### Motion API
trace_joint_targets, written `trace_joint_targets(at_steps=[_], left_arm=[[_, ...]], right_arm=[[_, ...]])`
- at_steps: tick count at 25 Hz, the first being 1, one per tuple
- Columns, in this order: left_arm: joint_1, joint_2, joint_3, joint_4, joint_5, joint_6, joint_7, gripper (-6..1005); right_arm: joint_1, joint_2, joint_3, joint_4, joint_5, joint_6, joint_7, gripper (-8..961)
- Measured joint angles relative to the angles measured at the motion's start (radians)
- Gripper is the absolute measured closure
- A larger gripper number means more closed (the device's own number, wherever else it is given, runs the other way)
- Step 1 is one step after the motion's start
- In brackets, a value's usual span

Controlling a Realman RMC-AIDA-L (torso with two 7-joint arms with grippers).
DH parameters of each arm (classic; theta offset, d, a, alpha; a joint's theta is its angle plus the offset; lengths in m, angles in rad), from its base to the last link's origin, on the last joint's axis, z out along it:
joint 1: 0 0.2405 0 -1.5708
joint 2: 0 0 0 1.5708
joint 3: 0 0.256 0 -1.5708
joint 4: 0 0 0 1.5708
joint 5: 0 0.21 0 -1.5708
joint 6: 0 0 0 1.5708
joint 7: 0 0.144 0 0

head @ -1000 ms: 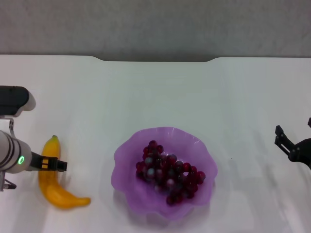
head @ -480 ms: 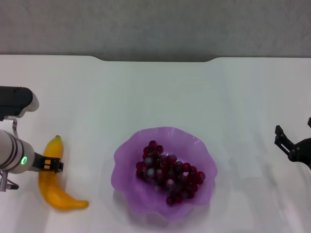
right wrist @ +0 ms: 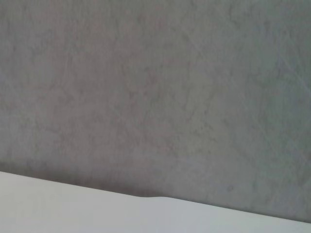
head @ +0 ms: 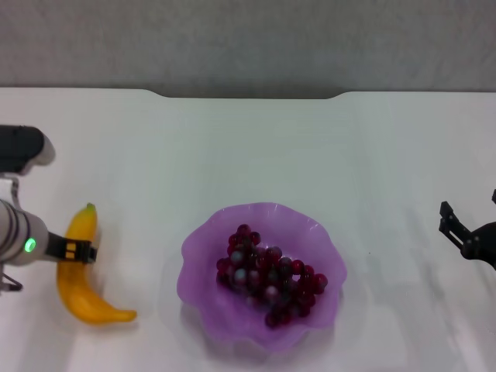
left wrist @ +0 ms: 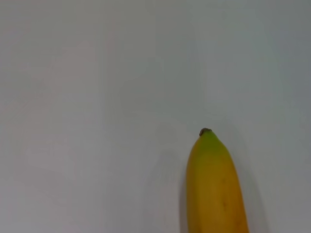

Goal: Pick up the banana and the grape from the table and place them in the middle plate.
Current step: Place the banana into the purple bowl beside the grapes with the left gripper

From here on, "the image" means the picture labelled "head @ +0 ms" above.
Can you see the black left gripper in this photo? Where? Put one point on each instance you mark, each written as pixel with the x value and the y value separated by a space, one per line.
pixel 56 245

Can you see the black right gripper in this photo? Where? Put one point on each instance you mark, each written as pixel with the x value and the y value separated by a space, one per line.
pixel 482 244

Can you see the yellow plastic banana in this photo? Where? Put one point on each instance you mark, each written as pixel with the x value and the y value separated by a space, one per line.
pixel 77 286

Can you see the dark red grape bunch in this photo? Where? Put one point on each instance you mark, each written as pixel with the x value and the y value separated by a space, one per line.
pixel 271 275

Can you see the purple wavy plastic bowl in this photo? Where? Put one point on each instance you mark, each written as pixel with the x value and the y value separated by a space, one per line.
pixel 209 271

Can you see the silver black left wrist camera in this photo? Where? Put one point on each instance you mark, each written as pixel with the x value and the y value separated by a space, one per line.
pixel 21 149

